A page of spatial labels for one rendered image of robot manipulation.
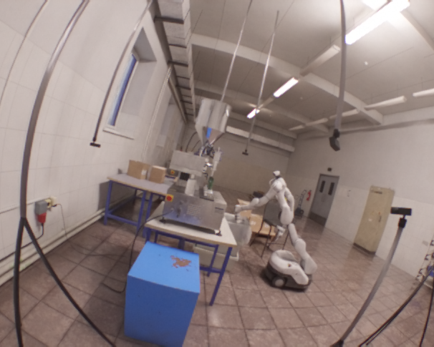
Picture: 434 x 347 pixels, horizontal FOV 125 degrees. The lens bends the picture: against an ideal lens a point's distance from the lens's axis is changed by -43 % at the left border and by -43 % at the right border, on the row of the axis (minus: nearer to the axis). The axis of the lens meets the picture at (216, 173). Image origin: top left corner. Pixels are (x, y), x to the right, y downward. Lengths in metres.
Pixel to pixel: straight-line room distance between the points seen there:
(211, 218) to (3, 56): 1.92
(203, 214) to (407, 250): 5.52
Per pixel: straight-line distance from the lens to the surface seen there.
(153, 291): 1.22
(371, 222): 6.52
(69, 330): 1.64
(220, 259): 2.62
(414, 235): 6.11
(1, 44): 1.53
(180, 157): 1.56
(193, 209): 1.58
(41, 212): 2.02
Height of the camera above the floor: 1.32
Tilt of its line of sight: 3 degrees down
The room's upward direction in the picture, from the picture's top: 15 degrees clockwise
